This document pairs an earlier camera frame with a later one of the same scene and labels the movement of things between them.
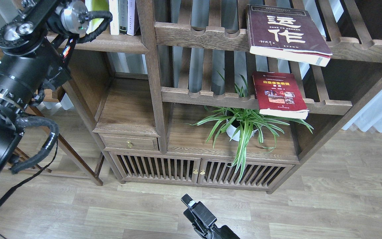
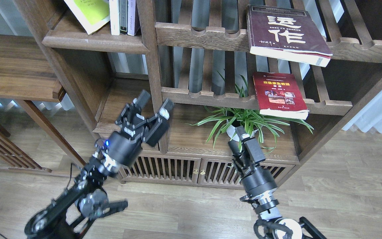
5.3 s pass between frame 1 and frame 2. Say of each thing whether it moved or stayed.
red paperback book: stayed
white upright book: stayed
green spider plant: stayed
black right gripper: moved
